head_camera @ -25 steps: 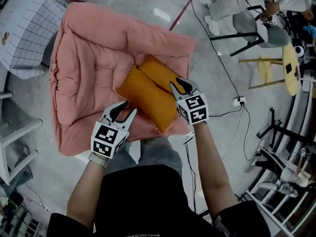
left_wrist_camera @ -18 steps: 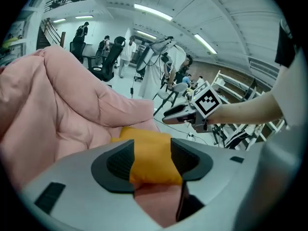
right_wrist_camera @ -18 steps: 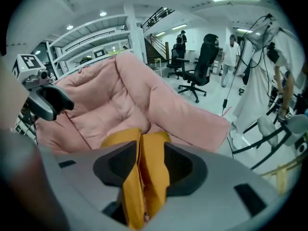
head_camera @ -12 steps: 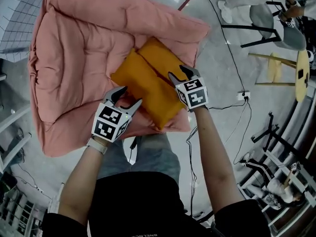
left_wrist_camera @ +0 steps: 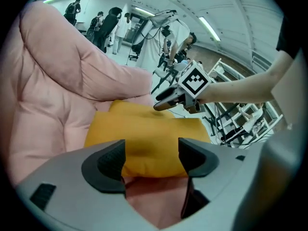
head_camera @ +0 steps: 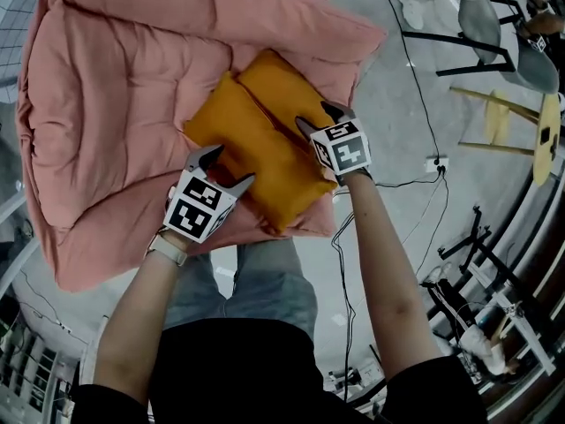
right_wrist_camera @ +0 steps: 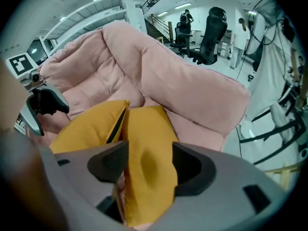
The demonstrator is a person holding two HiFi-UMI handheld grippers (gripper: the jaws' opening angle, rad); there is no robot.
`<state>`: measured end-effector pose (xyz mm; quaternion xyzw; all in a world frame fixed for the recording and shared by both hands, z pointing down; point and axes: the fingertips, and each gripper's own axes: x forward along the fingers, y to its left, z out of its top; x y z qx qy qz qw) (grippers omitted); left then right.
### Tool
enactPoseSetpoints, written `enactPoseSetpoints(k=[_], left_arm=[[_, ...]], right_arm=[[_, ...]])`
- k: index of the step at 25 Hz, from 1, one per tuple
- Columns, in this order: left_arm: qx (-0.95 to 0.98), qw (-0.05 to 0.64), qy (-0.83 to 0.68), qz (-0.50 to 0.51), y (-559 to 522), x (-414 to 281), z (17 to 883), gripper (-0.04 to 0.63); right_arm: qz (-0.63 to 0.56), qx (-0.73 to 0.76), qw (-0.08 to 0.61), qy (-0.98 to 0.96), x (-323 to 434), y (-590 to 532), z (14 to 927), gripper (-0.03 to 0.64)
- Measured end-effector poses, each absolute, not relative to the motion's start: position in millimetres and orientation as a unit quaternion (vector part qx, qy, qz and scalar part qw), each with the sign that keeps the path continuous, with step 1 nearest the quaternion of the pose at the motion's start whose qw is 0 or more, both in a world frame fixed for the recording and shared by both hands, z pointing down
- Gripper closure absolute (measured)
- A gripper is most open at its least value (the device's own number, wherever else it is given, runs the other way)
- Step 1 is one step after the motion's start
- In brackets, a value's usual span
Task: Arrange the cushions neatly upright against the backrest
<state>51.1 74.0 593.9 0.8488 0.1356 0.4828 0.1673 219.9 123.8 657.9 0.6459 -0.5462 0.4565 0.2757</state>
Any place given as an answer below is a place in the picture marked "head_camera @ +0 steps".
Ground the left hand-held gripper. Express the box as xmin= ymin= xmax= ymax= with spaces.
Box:
xmin=162 ymin=144 xmax=256 ymax=244

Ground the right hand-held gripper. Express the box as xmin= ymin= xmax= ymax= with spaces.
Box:
xmin=294 ymin=100 xmax=374 ymax=188

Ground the orange pillow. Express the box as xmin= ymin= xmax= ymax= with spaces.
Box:
xmin=183 ymin=71 xmax=339 ymax=233
xmin=236 ymin=49 xmax=354 ymax=180

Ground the pink padded sofa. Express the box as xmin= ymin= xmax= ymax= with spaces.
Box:
xmin=15 ymin=0 xmax=388 ymax=293

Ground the person's left forearm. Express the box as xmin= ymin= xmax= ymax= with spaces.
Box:
xmin=94 ymin=240 xmax=191 ymax=408

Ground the person's right forearm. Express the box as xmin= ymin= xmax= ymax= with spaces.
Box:
xmin=339 ymin=172 xmax=445 ymax=382

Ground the grey chair with black legs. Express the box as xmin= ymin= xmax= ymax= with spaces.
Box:
xmin=403 ymin=0 xmax=561 ymax=95

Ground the black metal stand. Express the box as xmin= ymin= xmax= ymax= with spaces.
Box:
xmin=436 ymin=205 xmax=535 ymax=299

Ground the person's black shirt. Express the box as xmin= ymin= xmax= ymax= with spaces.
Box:
xmin=70 ymin=318 xmax=486 ymax=424

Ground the round wooden table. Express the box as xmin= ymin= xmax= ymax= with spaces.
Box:
xmin=449 ymin=86 xmax=561 ymax=188

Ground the white shelf unit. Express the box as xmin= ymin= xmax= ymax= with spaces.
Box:
xmin=441 ymin=148 xmax=565 ymax=424

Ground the long black cable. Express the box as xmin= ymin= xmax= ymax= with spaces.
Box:
xmin=376 ymin=0 xmax=442 ymax=167

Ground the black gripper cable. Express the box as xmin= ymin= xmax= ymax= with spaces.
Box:
xmin=330 ymin=172 xmax=447 ymax=405

